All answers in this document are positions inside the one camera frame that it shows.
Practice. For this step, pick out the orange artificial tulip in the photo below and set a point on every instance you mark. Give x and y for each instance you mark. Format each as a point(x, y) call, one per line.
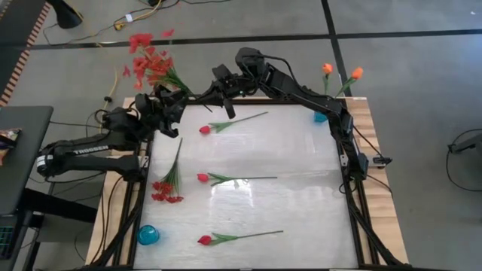
point(357, 72)
point(327, 68)

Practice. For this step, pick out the round teal glass vase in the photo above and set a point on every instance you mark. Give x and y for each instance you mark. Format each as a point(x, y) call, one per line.
point(148, 235)

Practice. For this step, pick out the red artificial flower bunch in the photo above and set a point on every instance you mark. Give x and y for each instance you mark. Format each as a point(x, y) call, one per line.
point(152, 80)
point(165, 187)
point(141, 39)

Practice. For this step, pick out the dark grey desk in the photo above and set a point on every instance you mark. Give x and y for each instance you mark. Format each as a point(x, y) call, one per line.
point(22, 162)

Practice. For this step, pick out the black mat orange striped edge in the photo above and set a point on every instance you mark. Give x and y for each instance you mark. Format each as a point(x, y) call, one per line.
point(15, 22)

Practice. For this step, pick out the black metal table frame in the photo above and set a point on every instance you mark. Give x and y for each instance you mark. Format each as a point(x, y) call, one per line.
point(263, 101)

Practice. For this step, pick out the colourful snack bag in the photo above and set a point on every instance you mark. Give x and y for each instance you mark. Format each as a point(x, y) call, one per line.
point(8, 136)

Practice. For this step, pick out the backlit keyboard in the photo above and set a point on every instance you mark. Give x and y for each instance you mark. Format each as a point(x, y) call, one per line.
point(7, 242)

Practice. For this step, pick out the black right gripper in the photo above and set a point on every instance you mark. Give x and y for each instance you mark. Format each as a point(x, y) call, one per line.
point(239, 86)

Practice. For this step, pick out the red artificial tulip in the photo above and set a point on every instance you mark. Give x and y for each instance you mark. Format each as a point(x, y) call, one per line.
point(205, 239)
point(204, 130)
point(202, 178)

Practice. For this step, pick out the tall blue glass vase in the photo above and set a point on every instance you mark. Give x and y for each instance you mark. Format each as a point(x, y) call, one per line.
point(320, 117)

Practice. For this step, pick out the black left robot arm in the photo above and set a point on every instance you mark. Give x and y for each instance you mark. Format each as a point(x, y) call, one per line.
point(90, 148)

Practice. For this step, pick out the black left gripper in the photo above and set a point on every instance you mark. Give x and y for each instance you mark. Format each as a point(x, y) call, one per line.
point(162, 109)

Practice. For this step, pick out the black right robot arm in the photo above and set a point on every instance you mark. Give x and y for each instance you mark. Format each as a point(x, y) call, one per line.
point(301, 94)

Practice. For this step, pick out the black desk support bar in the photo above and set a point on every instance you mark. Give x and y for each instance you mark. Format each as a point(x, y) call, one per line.
point(56, 205)

